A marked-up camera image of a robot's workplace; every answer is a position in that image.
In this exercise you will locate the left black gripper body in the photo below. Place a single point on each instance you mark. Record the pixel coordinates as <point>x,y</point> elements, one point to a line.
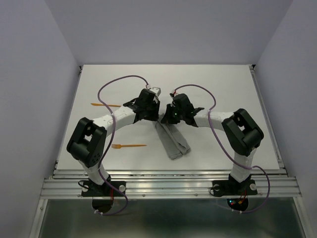
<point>152,111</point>

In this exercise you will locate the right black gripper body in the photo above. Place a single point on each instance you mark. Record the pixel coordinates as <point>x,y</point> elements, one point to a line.
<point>173,115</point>

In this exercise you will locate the grey cloth napkin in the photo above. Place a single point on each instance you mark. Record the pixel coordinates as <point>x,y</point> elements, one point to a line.
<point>171,138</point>

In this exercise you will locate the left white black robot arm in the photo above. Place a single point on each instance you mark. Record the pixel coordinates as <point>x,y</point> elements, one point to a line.
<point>87,142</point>

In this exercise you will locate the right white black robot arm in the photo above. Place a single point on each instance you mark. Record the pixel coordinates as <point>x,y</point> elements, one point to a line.
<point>242,132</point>

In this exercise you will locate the orange plastic fork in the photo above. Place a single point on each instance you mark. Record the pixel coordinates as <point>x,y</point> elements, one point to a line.
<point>119,146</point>

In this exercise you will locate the orange plastic knife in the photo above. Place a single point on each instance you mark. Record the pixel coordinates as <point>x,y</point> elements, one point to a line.
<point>105,105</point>

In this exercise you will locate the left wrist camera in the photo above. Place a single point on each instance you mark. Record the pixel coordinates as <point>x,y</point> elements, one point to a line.
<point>155,90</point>

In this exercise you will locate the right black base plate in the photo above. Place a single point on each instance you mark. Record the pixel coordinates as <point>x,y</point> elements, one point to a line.
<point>222,188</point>

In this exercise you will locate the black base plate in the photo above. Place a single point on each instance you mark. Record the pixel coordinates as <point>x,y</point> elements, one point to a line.
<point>222,188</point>
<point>90,189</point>

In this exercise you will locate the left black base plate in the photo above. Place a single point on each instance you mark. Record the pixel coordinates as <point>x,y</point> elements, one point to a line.
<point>90,189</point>

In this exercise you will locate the aluminium rail frame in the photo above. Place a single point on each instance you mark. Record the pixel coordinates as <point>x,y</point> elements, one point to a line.
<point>151,185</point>

